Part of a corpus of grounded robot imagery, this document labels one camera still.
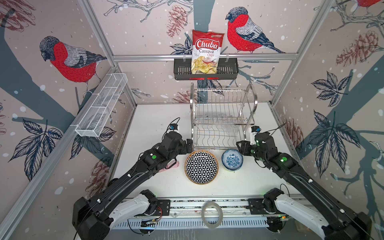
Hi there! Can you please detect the blue floral white bowl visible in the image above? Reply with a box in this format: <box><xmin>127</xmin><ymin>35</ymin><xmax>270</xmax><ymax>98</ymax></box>
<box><xmin>221</xmin><ymin>149</ymin><xmax>244</xmax><ymax>171</ymax></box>

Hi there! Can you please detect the white patterned plate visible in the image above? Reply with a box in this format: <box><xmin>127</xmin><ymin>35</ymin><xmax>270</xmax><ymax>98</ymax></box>
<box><xmin>185</xmin><ymin>150</ymin><xmax>219</xmax><ymax>185</ymax></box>

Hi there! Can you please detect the steel two-tier dish rack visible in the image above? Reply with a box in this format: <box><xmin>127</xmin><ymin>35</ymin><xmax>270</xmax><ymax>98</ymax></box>
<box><xmin>190</xmin><ymin>84</ymin><xmax>258</xmax><ymax>150</ymax></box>

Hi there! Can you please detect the clear faceted drinking glass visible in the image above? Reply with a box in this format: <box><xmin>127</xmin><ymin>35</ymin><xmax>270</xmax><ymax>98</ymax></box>
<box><xmin>223</xmin><ymin>124</ymin><xmax>239</xmax><ymax>137</ymax></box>

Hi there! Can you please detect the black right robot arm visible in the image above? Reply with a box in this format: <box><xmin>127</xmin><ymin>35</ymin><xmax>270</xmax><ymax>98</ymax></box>
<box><xmin>236</xmin><ymin>132</ymin><xmax>372</xmax><ymax>240</ymax></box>

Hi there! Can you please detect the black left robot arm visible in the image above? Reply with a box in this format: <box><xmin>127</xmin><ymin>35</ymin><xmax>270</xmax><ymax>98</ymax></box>
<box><xmin>72</xmin><ymin>131</ymin><xmax>193</xmax><ymax>240</ymax></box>

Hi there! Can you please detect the pink cat paw knife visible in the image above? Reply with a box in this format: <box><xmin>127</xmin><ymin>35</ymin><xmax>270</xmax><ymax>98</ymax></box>
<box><xmin>160</xmin><ymin>160</ymin><xmax>180</xmax><ymax>173</ymax></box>

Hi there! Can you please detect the grey tape roll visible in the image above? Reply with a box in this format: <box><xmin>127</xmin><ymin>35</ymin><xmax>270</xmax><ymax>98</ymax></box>
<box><xmin>201</xmin><ymin>202</ymin><xmax>224</xmax><ymax>229</ymax></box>

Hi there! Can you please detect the Chuba cassava chips bag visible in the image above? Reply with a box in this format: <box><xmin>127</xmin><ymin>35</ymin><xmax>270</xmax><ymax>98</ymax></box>
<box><xmin>191</xmin><ymin>30</ymin><xmax>224</xmax><ymax>74</ymax></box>

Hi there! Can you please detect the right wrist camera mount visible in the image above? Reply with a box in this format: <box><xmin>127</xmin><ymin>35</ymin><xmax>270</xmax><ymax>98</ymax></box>
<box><xmin>250</xmin><ymin>126</ymin><xmax>261</xmax><ymax>145</ymax></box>

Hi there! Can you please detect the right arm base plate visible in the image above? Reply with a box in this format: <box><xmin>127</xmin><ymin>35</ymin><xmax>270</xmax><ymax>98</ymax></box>
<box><xmin>247</xmin><ymin>198</ymin><xmax>287</xmax><ymax>217</ymax></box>

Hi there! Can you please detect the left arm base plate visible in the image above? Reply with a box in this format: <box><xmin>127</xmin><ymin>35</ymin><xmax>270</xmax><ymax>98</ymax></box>
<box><xmin>135</xmin><ymin>200</ymin><xmax>171</xmax><ymax>217</ymax></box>

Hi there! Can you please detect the black wall shelf basket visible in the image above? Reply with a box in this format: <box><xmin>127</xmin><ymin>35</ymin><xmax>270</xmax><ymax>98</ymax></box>
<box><xmin>174</xmin><ymin>58</ymin><xmax>239</xmax><ymax>81</ymax></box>

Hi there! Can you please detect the white wire mesh basket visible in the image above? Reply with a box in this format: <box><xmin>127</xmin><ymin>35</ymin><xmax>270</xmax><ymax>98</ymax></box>
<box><xmin>75</xmin><ymin>73</ymin><xmax>128</xmax><ymax>138</ymax></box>

